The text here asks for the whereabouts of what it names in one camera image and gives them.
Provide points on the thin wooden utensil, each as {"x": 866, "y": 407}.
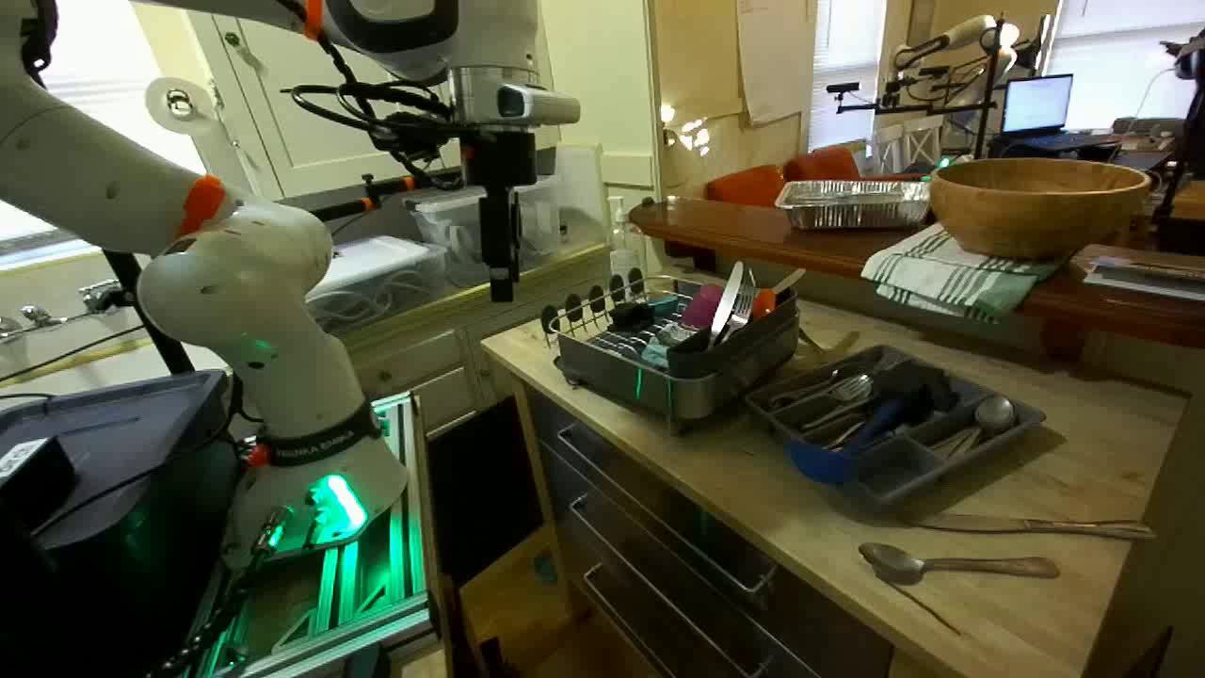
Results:
{"x": 1029, "y": 525}

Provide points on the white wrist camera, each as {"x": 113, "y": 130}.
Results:
{"x": 536, "y": 101}

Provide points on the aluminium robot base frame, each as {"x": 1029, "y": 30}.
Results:
{"x": 361, "y": 576}

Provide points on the clear plastic container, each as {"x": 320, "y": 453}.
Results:
{"x": 558, "y": 209}

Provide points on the grey metal dishrack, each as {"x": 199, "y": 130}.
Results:
{"x": 664, "y": 371}

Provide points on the black tripod pole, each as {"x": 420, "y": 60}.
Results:
{"x": 148, "y": 315}

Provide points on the drawer cabinet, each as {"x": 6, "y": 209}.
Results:
{"x": 680, "y": 565}

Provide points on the black control box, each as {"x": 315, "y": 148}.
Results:
{"x": 100, "y": 513}

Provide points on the blue plastic scoop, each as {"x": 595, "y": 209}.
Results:
{"x": 832, "y": 453}

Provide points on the magazine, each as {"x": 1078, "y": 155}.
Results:
{"x": 1146, "y": 281}

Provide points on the white plate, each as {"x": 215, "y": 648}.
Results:
{"x": 724, "y": 301}

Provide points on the open laptop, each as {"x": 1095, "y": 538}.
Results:
{"x": 1036, "y": 106}

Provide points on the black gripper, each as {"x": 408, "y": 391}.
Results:
{"x": 500, "y": 155}

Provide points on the large wooden bowl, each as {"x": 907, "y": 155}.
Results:
{"x": 1039, "y": 209}

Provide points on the aluminium foil tray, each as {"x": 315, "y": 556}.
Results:
{"x": 853, "y": 203}

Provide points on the paper sheet on wall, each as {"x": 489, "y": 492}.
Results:
{"x": 775, "y": 56}

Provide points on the metal serving spoon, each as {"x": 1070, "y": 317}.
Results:
{"x": 832, "y": 391}

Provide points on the white storage box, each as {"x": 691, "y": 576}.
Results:
{"x": 379, "y": 282}

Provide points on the brown wooden counter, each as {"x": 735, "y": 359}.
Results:
{"x": 753, "y": 240}

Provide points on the orange cushion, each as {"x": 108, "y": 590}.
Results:
{"x": 822, "y": 163}
{"x": 748, "y": 187}

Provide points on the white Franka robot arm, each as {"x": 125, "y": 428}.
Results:
{"x": 267, "y": 315}

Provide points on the green striped dish towel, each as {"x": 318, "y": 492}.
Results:
{"x": 945, "y": 276}

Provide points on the round metal ladle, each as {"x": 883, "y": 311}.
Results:
{"x": 985, "y": 420}

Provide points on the pink plastic dish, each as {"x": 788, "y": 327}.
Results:
{"x": 700, "y": 307}

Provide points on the grey cutlery tray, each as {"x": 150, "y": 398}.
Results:
{"x": 896, "y": 453}

